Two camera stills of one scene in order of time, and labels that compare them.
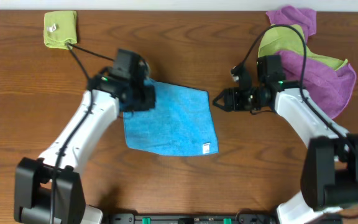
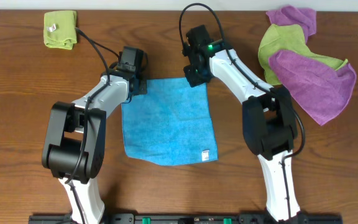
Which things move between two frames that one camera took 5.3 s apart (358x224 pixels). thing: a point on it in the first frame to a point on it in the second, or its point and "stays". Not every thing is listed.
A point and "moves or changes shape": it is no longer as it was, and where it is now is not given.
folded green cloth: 59,28 stays
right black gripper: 230,99 to 193,78
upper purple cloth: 306,18 stays
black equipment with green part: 242,218 stays
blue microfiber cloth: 179,123 moves or changes shape
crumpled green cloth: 281,37 stays
